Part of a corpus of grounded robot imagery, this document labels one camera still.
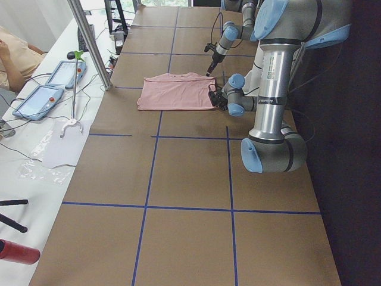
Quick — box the seated person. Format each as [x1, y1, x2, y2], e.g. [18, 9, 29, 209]
[1, 26, 47, 93]

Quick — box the aluminium frame post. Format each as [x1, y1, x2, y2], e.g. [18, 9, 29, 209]
[67, 0, 112, 91]

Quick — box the far teach pendant tablet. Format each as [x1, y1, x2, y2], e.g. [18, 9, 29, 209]
[45, 60, 87, 89]

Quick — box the teach pendant tablet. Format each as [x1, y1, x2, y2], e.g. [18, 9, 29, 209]
[45, 60, 87, 89]
[12, 85, 64, 120]

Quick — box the near teach pendant tablet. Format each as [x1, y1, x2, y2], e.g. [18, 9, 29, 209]
[12, 85, 64, 120]

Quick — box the white grabber tool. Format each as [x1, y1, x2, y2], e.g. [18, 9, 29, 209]
[60, 50, 84, 139]

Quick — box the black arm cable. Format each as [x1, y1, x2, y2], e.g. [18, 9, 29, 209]
[279, 104, 316, 144]
[210, 11, 226, 45]

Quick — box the red cylinder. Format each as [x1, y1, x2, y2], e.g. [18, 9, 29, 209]
[1, 240, 40, 265]

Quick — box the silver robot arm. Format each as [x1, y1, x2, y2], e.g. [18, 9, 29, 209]
[206, 1, 352, 173]
[204, 1, 260, 76]

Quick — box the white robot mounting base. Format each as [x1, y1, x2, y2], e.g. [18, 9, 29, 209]
[243, 46, 264, 97]

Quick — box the black power adapter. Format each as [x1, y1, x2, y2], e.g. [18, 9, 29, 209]
[114, 30, 125, 55]

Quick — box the clear plastic sheet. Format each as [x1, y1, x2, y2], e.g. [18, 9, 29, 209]
[18, 120, 92, 185]

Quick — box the pink Snoopy t-shirt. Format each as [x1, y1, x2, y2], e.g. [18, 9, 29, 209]
[137, 72, 216, 111]

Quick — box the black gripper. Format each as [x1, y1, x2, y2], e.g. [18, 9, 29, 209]
[204, 43, 228, 76]
[208, 84, 227, 111]

